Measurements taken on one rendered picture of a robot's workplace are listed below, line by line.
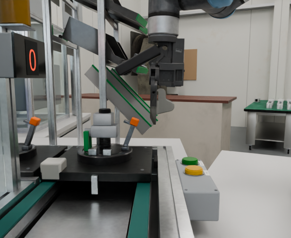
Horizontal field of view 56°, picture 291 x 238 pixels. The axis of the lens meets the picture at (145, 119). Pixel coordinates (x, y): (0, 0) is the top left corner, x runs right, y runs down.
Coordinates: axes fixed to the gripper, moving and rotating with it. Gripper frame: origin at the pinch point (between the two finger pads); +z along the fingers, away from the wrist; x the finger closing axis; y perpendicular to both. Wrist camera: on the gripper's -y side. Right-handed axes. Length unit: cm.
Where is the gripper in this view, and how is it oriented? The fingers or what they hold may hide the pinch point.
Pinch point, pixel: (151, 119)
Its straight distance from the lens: 69.4
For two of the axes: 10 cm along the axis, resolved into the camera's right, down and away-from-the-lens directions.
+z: -0.2, 9.9, 1.4
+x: 0.3, -1.4, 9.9
